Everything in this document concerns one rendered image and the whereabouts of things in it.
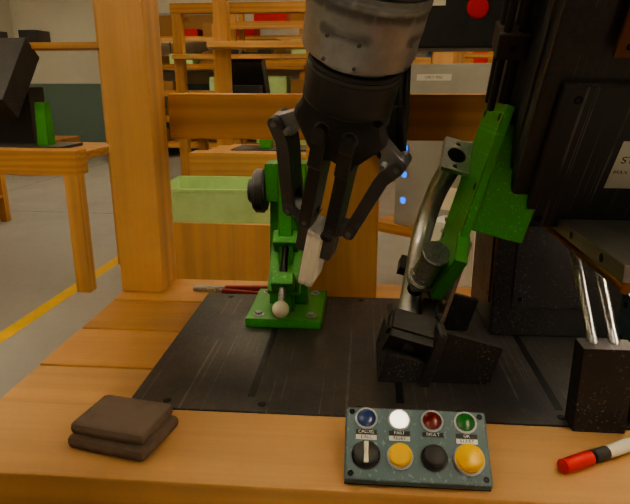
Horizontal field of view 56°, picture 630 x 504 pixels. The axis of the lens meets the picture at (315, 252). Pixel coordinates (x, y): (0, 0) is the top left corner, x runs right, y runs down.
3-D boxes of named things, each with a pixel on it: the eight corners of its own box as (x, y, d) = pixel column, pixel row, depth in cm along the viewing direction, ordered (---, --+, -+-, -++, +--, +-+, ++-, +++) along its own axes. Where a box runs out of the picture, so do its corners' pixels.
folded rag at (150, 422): (180, 425, 71) (179, 403, 70) (142, 465, 64) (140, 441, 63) (110, 411, 74) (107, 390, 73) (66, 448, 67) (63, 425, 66)
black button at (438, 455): (446, 470, 60) (448, 467, 59) (423, 469, 60) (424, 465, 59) (445, 447, 61) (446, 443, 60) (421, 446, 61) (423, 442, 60)
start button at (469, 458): (484, 475, 59) (487, 471, 58) (455, 473, 59) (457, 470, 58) (481, 447, 61) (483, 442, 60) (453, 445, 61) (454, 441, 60)
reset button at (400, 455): (412, 469, 60) (413, 465, 59) (388, 467, 60) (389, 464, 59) (411, 446, 61) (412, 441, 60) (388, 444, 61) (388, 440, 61)
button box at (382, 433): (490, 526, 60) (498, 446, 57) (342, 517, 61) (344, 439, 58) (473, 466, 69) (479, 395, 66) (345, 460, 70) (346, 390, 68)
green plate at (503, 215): (510, 282, 76) (573, 122, 70) (448, 265, 76) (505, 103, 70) (491, 257, 87) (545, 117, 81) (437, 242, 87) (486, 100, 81)
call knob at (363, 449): (378, 468, 60) (379, 464, 59) (353, 467, 60) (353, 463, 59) (378, 443, 62) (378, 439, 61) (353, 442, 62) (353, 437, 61)
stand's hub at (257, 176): (263, 217, 97) (262, 172, 95) (245, 216, 98) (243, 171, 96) (270, 207, 105) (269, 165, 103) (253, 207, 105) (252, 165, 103)
